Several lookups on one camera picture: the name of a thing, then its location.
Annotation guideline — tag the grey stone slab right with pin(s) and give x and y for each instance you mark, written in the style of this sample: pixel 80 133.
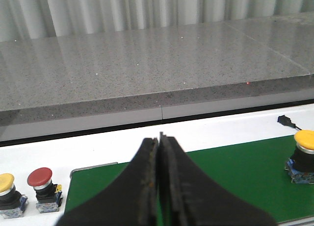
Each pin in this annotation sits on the grey stone slab right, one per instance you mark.
pixel 292 36

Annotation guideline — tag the white corrugated curtain backdrop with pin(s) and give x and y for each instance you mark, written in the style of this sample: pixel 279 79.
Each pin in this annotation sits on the white corrugated curtain backdrop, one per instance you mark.
pixel 32 19

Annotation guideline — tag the aluminium conveyor side rail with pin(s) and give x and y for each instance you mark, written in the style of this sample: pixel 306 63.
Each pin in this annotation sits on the aluminium conveyor side rail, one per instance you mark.
pixel 305 221

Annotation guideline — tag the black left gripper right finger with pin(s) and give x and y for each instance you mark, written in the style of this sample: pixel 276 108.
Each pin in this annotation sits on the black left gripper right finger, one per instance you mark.
pixel 189 197

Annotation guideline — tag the far conveyor side rail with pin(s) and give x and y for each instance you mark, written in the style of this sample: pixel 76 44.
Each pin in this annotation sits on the far conveyor side rail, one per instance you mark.
pixel 90 167

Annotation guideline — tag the push button switch upper left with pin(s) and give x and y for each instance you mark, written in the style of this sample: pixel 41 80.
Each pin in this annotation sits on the push button switch upper left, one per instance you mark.
pixel 12 203

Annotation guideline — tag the green conveyor belt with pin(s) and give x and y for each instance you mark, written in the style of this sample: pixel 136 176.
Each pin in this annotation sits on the green conveyor belt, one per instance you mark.
pixel 255 172

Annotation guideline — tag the push button switch lower left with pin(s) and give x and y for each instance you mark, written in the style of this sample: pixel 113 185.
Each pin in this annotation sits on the push button switch lower left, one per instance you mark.
pixel 48 195

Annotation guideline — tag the push button switch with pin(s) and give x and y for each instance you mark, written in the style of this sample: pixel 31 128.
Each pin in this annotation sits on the push button switch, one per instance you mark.
pixel 48 195
pixel 12 203

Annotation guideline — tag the white panel under slabs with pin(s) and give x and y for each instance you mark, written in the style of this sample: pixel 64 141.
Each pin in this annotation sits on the white panel under slabs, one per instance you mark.
pixel 20 126

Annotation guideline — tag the grey stone slab left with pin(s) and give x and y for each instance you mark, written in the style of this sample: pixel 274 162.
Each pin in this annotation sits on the grey stone slab left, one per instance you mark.
pixel 135 68

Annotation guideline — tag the grey stone slab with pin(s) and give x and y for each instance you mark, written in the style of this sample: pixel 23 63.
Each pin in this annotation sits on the grey stone slab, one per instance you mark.
pixel 135 68
pixel 292 36

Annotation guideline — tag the black sensor with cable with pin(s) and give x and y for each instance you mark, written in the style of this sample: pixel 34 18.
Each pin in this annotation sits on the black sensor with cable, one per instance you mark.
pixel 286 121

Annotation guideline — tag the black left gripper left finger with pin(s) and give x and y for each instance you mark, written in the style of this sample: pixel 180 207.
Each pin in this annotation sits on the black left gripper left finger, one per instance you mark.
pixel 130 200

